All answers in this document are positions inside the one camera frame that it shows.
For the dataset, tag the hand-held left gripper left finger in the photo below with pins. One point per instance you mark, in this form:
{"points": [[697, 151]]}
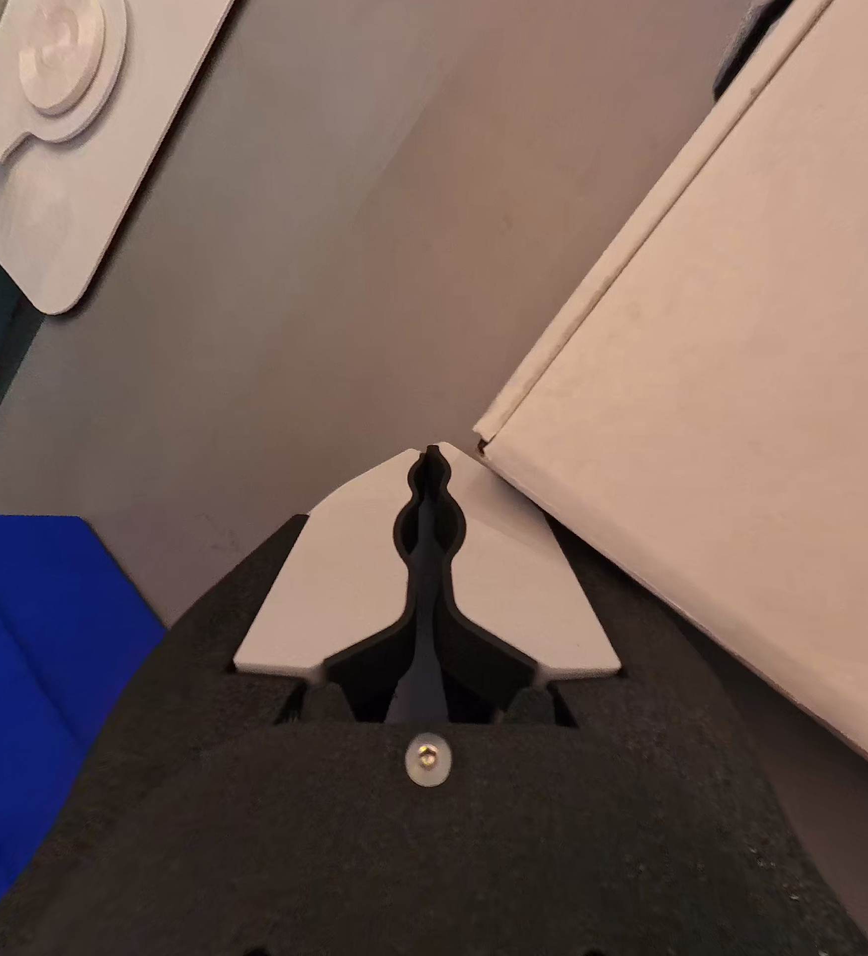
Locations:
{"points": [[344, 582]]}

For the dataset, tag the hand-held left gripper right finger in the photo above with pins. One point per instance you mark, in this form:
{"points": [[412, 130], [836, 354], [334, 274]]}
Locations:
{"points": [[523, 590]]}

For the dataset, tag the white cardboard mailer box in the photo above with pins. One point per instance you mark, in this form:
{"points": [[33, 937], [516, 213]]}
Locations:
{"points": [[740, 373]]}

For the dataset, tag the blue plastic bin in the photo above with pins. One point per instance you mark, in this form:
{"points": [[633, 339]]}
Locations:
{"points": [[23, 672]]}

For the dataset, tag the white sign stand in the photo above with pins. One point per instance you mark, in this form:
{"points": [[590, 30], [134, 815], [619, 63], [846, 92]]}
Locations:
{"points": [[53, 209]]}

